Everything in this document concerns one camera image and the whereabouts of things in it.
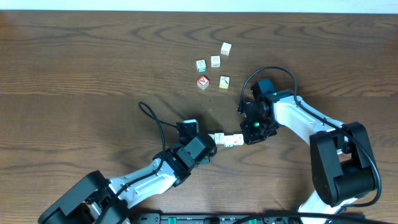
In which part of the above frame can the red letter A block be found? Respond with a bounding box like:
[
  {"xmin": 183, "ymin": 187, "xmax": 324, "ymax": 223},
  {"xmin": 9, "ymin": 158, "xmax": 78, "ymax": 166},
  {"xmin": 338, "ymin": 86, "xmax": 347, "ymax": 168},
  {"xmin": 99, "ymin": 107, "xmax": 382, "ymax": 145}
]
[{"xmin": 197, "ymin": 75, "xmax": 210, "ymax": 90}]

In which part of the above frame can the teal block umbrella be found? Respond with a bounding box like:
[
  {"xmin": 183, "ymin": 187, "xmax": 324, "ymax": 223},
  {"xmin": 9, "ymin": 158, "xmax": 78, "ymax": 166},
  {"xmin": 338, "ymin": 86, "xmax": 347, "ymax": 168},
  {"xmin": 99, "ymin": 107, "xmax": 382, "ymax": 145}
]
[{"xmin": 214, "ymin": 133, "xmax": 224, "ymax": 145}]

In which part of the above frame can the yellow edged wooden block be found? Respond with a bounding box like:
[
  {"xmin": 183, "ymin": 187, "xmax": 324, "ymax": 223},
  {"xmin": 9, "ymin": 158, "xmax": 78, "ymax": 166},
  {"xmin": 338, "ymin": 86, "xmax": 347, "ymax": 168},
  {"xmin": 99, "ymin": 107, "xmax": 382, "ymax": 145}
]
[{"xmin": 219, "ymin": 76, "xmax": 229, "ymax": 89}]

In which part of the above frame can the wooden block red scribble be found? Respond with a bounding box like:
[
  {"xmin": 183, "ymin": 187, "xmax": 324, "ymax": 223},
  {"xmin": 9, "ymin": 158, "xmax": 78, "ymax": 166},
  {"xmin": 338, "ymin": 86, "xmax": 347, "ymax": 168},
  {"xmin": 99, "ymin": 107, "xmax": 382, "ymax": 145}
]
[{"xmin": 233, "ymin": 134, "xmax": 244, "ymax": 146}]

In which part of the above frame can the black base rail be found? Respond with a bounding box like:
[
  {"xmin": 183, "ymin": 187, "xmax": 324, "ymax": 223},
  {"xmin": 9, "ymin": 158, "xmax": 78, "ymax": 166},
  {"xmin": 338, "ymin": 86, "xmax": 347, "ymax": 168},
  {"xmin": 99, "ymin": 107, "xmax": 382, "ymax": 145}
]
[{"xmin": 133, "ymin": 212, "xmax": 368, "ymax": 224}]

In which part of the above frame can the green block top corner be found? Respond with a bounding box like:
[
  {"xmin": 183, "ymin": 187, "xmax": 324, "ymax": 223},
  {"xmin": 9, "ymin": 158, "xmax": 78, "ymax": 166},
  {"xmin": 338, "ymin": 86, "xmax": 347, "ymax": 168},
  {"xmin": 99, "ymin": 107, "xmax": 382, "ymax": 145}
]
[{"xmin": 196, "ymin": 60, "xmax": 207, "ymax": 73}]

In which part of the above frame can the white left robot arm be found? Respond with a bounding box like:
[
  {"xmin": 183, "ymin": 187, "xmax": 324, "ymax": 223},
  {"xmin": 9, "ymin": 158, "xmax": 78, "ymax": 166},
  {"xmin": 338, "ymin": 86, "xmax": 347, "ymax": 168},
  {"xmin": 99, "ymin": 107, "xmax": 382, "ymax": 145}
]
[{"xmin": 38, "ymin": 133, "xmax": 216, "ymax": 223}]

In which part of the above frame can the wooden block far left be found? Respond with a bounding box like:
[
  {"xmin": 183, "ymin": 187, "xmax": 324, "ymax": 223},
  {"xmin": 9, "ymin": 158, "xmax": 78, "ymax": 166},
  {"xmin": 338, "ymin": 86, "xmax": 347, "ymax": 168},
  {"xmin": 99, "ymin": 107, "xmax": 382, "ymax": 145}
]
[{"xmin": 220, "ymin": 42, "xmax": 232, "ymax": 56}]

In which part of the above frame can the wooden block soccer ball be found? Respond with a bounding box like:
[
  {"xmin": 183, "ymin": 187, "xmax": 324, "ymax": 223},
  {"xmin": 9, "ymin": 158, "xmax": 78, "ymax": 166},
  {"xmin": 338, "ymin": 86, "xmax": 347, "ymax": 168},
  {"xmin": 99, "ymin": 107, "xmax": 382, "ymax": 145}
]
[{"xmin": 223, "ymin": 135, "xmax": 234, "ymax": 147}]

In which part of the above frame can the wooden block number eight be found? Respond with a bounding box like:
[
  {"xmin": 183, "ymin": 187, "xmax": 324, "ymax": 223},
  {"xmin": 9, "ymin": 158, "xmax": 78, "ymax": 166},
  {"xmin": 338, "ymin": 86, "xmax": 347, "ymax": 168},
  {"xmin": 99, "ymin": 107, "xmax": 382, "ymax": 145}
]
[{"xmin": 211, "ymin": 55, "xmax": 221, "ymax": 68}]

